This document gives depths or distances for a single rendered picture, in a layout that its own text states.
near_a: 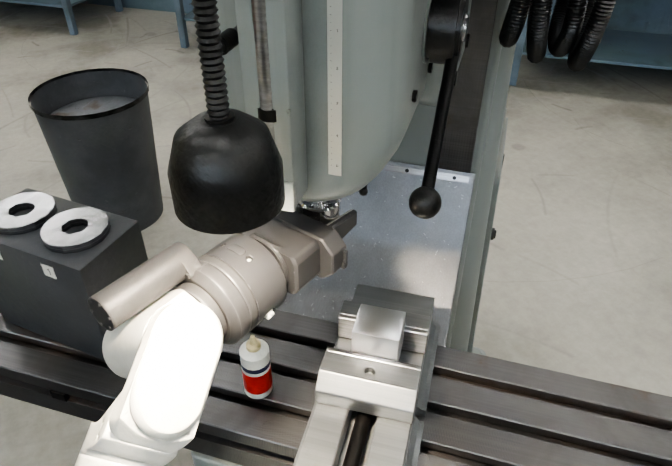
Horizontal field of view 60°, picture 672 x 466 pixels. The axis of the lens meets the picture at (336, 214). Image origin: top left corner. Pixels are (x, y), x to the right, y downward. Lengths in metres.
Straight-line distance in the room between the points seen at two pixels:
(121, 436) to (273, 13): 0.33
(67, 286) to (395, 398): 0.46
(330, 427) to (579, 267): 2.05
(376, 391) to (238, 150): 0.46
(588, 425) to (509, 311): 1.51
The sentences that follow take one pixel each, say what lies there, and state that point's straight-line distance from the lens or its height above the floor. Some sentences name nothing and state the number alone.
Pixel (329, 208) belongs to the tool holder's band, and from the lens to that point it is 0.64.
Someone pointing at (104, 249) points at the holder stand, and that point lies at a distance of 0.85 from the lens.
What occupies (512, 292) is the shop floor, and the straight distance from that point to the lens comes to 2.47.
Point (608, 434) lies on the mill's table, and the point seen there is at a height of 0.95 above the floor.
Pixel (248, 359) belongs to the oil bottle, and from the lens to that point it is 0.80.
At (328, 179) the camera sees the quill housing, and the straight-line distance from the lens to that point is 0.53.
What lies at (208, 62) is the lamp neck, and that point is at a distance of 0.34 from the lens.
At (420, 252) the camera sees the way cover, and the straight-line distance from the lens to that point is 1.05.
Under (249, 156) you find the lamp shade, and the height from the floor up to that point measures 1.47.
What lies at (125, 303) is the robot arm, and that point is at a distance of 0.53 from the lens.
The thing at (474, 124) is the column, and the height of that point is 1.20.
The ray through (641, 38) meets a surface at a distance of 4.75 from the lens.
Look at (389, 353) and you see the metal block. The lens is 0.75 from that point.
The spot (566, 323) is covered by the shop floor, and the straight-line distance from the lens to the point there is 2.41.
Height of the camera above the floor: 1.64
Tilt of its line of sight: 36 degrees down
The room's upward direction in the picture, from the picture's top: straight up
